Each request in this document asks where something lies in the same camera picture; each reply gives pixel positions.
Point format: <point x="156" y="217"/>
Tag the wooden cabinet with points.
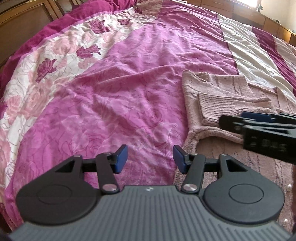
<point x="254" y="16"/>

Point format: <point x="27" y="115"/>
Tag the pink knit cardigan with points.
<point x="231" y="97"/>

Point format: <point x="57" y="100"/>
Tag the magenta floral bedspread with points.
<point x="104" y="81"/>

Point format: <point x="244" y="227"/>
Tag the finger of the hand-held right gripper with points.
<point x="249" y="119"/>

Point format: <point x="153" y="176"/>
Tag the wooden headboard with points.
<point x="25" y="25"/>

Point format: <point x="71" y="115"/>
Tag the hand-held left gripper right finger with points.
<point x="179" y="160"/>

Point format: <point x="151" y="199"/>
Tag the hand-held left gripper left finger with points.
<point x="121" y="160"/>

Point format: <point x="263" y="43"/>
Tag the small figurine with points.
<point x="260" y="8"/>

